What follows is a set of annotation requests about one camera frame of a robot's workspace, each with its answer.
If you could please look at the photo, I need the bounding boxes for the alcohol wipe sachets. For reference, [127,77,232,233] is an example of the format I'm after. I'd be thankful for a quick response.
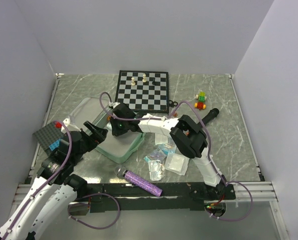
[148,160,165,182]

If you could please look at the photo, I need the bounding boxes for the white gauze pad packet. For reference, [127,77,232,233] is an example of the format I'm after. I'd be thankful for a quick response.
[164,152,189,176]

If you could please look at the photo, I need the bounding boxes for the mint green medicine case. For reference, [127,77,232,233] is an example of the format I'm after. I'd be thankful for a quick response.
[66,96,145,164]

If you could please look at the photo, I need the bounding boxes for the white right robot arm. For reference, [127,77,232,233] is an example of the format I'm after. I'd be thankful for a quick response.
[109,102,226,199]

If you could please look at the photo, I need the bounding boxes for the clear plaster strip packet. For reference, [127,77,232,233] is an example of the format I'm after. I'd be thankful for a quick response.
[155,133,169,145]

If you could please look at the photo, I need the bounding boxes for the grey lego baseplate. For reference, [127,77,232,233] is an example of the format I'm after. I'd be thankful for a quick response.
[33,123,64,151]

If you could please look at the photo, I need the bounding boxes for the cream chess pawn right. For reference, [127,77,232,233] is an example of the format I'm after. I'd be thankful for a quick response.
[142,73,147,83]

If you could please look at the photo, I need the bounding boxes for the colourful toy block car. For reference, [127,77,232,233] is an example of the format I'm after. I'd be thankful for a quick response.
[194,91,207,110]

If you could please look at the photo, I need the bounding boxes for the blue lego brick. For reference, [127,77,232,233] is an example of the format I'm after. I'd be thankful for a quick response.
[49,139,61,151]

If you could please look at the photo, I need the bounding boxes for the cream chess pawn left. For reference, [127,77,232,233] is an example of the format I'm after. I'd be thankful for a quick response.
[131,77,136,86]

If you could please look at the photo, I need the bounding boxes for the blue white mask packet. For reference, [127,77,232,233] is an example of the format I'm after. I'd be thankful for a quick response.
[158,143,177,155]

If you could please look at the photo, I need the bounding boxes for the black tube orange cap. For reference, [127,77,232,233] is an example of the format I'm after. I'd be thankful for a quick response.
[202,108,219,125]

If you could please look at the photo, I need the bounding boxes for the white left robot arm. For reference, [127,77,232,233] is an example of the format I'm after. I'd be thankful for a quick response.
[0,121,108,240]

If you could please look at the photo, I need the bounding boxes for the black white chessboard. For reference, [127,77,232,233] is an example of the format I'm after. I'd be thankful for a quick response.
[115,70,170,114]

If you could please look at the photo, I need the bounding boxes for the purple glitter microphone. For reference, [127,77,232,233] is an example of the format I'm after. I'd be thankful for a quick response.
[115,165,162,197]

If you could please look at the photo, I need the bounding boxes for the cream chess pawn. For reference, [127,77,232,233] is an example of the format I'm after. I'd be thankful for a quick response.
[142,73,147,83]
[131,77,136,86]

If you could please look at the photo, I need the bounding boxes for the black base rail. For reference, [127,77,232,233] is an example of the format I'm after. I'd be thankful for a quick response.
[64,174,236,213]

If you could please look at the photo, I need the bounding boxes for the black binder clip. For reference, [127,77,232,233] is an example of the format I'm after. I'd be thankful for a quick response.
[169,100,178,108]

